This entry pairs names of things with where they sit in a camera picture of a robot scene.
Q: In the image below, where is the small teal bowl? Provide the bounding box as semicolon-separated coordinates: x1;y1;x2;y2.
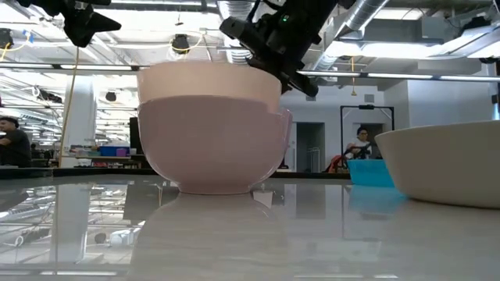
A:
346;158;395;188

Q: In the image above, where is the pale pink bowl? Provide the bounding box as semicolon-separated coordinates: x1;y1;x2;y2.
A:
136;60;283;114

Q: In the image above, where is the blue storage bin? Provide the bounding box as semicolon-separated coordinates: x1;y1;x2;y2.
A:
98;145;130;158

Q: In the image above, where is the person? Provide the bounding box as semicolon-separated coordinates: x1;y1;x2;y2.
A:
0;116;33;169
343;126;372;161

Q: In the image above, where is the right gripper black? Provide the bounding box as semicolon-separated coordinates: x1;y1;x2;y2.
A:
219;0;339;98

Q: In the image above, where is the red chair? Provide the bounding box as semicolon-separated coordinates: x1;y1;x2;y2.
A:
324;155;348;174

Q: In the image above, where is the black ceiling device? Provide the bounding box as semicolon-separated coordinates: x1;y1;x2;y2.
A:
171;34;191;55

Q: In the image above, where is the black table frame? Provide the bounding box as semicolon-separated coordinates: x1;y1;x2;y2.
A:
0;166;352;181

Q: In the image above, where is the large cream bowl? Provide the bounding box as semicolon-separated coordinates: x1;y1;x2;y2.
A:
373;119;500;210

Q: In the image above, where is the black rectangular frame stand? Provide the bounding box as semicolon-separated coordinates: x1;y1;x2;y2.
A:
339;104;395;173

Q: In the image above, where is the silver ventilation duct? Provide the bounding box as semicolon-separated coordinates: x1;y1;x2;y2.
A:
312;0;391;72

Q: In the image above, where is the translucent pink bowl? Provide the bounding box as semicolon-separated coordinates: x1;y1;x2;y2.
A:
137;94;293;195

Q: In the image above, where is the black monitor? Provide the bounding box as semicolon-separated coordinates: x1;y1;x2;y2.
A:
128;116;144;156

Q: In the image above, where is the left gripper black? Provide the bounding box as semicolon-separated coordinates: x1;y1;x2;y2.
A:
15;0;123;48

